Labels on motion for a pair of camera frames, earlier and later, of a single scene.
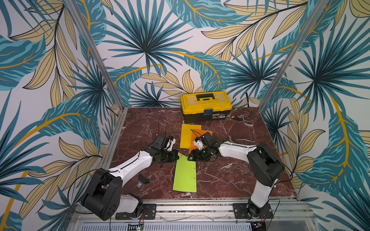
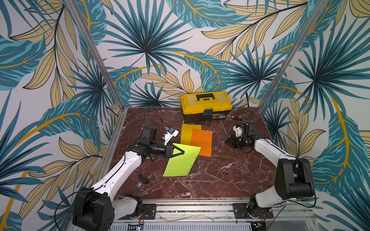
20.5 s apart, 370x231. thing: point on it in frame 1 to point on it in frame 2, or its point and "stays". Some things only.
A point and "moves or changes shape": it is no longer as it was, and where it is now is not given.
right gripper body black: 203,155 to 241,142
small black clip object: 143,179 stays
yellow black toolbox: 199,107 stays
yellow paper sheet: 186,134 stays
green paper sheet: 185,179 moves or changes shape
